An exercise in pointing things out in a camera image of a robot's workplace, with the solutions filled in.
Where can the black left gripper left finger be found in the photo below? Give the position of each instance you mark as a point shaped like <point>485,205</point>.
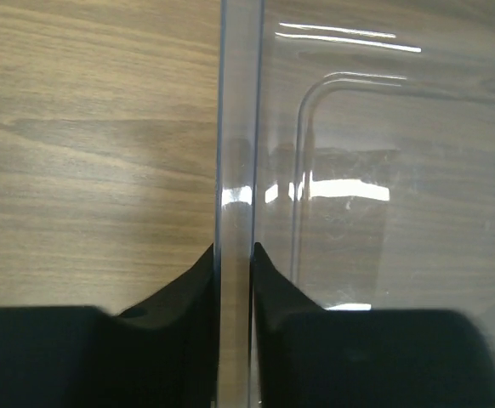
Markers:
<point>161,352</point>

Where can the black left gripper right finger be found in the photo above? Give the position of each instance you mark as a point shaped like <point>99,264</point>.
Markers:
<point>313,357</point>

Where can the clear plastic storage bin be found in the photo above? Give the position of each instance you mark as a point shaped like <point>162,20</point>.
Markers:
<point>356,144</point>

